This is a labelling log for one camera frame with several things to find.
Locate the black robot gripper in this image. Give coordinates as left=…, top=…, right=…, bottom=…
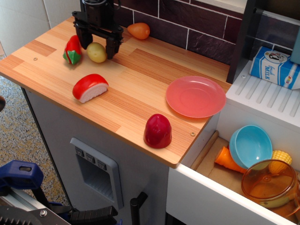
left=72, top=2, right=123, bottom=60

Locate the yellow toy potato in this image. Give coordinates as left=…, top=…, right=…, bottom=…
left=86, top=42, right=107, bottom=63

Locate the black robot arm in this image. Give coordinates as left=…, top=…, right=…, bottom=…
left=72, top=0, right=123, bottom=60

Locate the pink plastic plate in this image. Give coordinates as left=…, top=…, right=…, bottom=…
left=165, top=76, right=226, bottom=118

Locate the red toy chili pepper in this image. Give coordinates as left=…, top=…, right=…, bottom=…
left=63, top=35, right=82, bottom=65

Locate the orange toy fruit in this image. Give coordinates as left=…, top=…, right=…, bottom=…
left=127, top=22, right=150, bottom=40

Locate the dark red toy pepper half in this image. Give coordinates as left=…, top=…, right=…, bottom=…
left=143, top=114, right=172, bottom=149

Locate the grey toy ice dispenser panel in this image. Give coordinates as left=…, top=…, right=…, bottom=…
left=70, top=137, right=124, bottom=210

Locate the blue clamp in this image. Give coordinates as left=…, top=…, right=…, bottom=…
left=0, top=160, right=44, bottom=192

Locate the orange toy ice cream cone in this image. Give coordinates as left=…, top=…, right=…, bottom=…
left=215, top=146, right=246, bottom=173

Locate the blue and white milk carton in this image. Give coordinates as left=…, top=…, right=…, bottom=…
left=249, top=46, right=300, bottom=90

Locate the black ridged clamp bar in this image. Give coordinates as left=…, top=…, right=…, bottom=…
left=67, top=206, right=118, bottom=225

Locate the white toy sink basin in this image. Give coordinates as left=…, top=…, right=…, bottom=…
left=166, top=63, right=300, bottom=225

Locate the light blue plastic bowl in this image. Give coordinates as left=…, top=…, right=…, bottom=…
left=229, top=125, right=273, bottom=169

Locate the yellow toy corn cob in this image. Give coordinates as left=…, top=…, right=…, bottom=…
left=269, top=150, right=293, bottom=174

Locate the transparent orange plastic pot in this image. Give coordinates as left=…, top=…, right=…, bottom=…
left=241, top=159, right=300, bottom=218

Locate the black cabinet door handle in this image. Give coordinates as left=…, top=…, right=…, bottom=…
left=130, top=192, right=148, bottom=225

